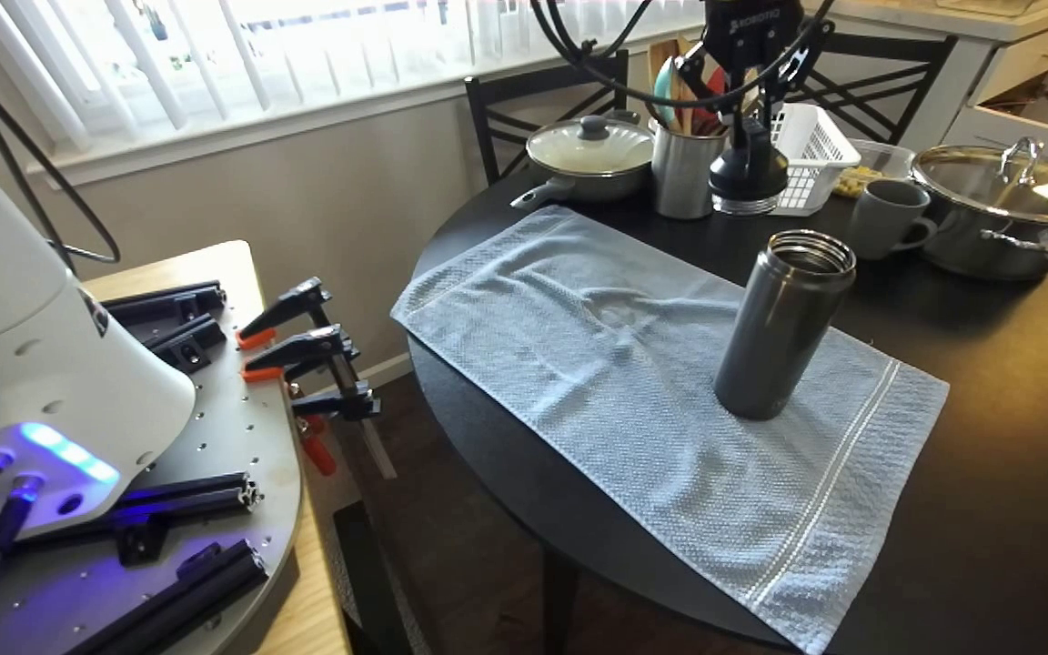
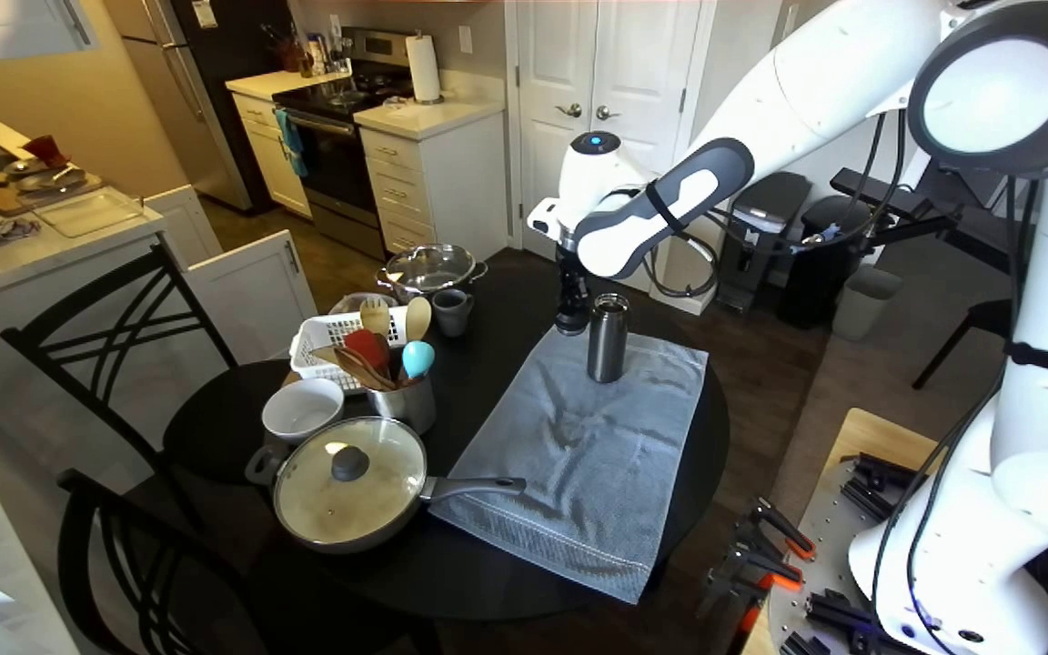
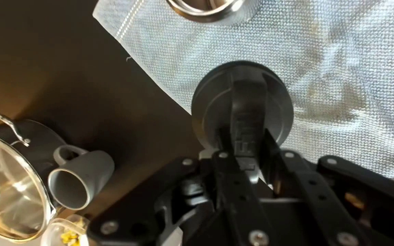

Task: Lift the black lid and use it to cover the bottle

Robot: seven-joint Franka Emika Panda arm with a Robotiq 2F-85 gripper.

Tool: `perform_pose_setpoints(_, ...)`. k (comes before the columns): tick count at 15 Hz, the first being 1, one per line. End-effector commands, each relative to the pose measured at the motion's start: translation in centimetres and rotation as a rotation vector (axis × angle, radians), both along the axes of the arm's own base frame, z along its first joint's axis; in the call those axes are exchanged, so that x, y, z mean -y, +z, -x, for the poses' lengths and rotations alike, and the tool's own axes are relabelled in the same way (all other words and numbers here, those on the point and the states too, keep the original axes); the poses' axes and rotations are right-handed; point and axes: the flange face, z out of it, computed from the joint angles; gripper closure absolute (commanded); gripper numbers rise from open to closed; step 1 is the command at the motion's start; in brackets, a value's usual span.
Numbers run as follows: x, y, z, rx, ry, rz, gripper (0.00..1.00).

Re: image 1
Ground white kitchen counter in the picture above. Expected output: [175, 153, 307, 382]
[813, 0, 1048, 175]

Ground black gripper cable loops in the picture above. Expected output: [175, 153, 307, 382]
[526, 0, 844, 120]

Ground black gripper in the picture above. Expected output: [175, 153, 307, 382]
[702, 0, 809, 140]

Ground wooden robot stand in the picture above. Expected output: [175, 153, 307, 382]
[80, 236, 360, 655]

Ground dark grey metal bottle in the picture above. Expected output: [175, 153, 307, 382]
[714, 226, 861, 427]

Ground black orange bar clamp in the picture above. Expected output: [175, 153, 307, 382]
[236, 272, 336, 352]
[242, 325, 365, 394]
[290, 377, 404, 484]

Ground white plastic basket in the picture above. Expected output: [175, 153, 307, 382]
[769, 100, 866, 217]

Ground steel pot with glass lid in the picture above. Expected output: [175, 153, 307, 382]
[910, 134, 1048, 288]

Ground white window blinds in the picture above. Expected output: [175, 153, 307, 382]
[0, 0, 711, 159]

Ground black bottle lid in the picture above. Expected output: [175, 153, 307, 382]
[706, 113, 793, 217]

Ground black base cable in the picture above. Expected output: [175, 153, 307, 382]
[0, 39, 124, 276]

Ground black metal bracket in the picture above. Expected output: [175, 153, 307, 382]
[101, 279, 232, 375]

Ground black aluminium rail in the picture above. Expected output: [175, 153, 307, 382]
[63, 540, 272, 655]
[63, 468, 267, 567]

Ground grey frying pan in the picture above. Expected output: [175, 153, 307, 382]
[504, 113, 662, 216]

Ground red spatula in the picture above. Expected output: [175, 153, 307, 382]
[682, 62, 735, 140]

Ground grey utensil holder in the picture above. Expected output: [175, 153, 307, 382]
[648, 120, 726, 226]

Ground light blue towel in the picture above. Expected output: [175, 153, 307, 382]
[390, 199, 953, 655]

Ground dark grey mug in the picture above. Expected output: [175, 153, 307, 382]
[844, 180, 942, 266]

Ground cream pan lid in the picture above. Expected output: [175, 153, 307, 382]
[525, 109, 660, 181]

